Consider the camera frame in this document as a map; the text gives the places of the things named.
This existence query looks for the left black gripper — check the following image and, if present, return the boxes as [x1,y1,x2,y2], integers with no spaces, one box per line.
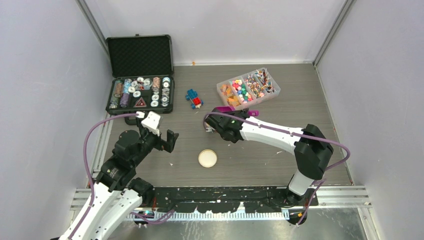
[132,116,179,166]

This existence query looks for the magenta plastic scoop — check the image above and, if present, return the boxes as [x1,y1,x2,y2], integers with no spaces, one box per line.
[212,106,260,117]

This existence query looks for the gold jar lid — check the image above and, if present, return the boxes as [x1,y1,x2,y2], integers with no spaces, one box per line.
[198,149,218,168]

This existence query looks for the clear plastic jar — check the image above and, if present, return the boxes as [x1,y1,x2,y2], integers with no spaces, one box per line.
[204,122,216,133]

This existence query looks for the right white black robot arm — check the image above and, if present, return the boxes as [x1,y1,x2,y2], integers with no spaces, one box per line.
[204,109,334,205]

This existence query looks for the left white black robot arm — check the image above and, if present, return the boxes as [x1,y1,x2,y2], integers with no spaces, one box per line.
[59,127,179,240]

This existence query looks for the clear compartment candy box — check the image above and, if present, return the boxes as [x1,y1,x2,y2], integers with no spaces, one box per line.
[216,67,281,110]

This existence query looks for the blue red brick toy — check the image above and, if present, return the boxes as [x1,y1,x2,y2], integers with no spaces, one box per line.
[185,88,204,110]

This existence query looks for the black poker chip case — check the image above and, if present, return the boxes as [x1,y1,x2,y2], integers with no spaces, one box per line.
[106,34,175,116]

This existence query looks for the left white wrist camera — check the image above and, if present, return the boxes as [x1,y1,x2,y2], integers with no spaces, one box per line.
[136,111,163,136]

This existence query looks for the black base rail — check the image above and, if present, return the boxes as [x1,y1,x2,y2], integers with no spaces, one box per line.
[140,186,319,214]

